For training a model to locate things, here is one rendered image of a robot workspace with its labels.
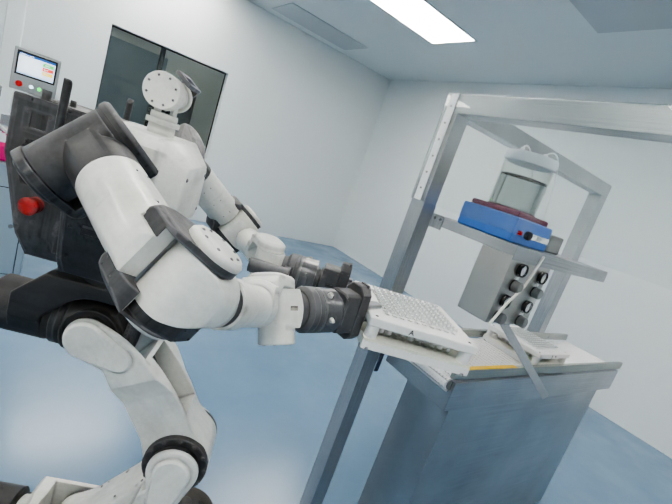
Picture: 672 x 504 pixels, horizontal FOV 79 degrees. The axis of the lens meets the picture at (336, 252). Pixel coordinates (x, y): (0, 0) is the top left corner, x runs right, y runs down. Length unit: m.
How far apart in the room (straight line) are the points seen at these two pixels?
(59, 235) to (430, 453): 1.27
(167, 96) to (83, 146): 0.25
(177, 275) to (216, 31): 5.52
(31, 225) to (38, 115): 0.19
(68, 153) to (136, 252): 0.21
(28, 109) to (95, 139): 0.26
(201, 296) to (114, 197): 0.16
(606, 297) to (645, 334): 0.43
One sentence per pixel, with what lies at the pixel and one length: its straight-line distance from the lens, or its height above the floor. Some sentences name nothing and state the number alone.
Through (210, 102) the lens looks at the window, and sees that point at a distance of 5.99.
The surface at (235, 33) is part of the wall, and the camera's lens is 6.01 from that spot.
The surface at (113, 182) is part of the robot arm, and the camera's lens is 0.58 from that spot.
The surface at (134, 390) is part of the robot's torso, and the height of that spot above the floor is 0.75.
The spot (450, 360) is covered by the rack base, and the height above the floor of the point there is 1.01.
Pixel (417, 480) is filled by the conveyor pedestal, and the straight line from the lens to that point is 1.65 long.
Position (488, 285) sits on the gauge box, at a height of 1.14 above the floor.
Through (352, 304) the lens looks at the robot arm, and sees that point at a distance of 0.82.
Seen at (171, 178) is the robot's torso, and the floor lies 1.21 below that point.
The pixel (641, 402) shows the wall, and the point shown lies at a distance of 4.54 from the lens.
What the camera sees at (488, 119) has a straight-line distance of 1.29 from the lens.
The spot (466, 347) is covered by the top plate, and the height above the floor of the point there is 1.05.
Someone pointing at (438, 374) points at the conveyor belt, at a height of 0.82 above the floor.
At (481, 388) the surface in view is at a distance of 1.48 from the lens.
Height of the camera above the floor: 1.32
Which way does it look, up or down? 11 degrees down
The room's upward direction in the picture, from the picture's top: 19 degrees clockwise
